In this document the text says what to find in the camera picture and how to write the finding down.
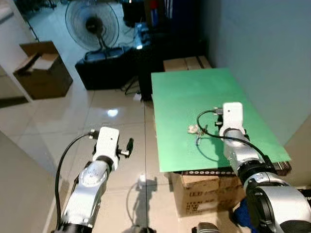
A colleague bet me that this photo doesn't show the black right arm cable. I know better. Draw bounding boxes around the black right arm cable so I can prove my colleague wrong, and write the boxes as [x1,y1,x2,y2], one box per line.
[196,109,271,164]

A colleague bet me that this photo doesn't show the printed brown cardboard box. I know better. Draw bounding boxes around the printed brown cardboard box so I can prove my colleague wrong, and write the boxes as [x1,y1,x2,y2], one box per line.
[170,171,249,217]

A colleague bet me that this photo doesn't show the black desk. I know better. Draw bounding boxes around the black desk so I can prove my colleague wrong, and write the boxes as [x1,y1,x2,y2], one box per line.
[121,0,210,100]

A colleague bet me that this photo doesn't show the open brown cardboard box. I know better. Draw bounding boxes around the open brown cardboard box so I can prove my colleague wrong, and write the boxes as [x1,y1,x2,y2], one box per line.
[13,41,74,100]

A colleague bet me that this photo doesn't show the black standing fan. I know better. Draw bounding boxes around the black standing fan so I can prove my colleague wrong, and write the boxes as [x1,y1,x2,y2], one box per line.
[65,0,121,53]

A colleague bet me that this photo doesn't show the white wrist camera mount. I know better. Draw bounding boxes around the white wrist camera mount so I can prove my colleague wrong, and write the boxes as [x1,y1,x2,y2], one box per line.
[92,127,121,171]
[219,101,244,139]

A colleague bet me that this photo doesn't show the black equipment case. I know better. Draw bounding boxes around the black equipment case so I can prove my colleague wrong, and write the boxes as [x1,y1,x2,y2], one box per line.
[75,46,141,91]

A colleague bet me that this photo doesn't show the black laser toner box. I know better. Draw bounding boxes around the black laser toner box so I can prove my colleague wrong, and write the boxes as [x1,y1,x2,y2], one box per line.
[297,188,311,200]

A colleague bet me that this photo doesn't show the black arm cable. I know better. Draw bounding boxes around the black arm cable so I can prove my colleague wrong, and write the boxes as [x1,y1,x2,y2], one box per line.
[54,130,98,229]
[196,109,271,164]

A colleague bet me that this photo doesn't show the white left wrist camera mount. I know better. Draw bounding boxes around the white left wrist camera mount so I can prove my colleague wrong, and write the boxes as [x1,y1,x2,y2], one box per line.
[92,127,121,171]

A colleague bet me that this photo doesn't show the closed brown cardboard box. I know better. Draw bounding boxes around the closed brown cardboard box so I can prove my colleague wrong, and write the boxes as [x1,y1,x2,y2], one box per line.
[162,55,212,73]

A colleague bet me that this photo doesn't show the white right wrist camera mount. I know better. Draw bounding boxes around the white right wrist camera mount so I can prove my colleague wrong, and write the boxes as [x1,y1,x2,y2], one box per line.
[219,101,244,139]

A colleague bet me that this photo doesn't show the keys with white fob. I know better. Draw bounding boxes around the keys with white fob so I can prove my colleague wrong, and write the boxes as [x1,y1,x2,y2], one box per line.
[188,123,210,147]

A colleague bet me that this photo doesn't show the black white striped board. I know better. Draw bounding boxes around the black white striped board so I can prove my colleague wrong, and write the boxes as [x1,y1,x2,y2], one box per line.
[177,161,293,177]

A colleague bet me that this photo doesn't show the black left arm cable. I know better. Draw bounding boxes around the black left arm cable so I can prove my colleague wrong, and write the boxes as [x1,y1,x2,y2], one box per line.
[54,130,98,229]

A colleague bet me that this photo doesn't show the plain green board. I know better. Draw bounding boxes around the plain green board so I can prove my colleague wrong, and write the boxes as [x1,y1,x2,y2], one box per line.
[151,67,292,173]

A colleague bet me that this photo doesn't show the grey robot leg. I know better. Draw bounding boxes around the grey robot leg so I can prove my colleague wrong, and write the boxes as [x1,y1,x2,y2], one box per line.
[191,222,220,233]

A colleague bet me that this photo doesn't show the blue cloth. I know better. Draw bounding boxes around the blue cloth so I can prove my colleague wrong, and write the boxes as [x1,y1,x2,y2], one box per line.
[232,200,254,230]

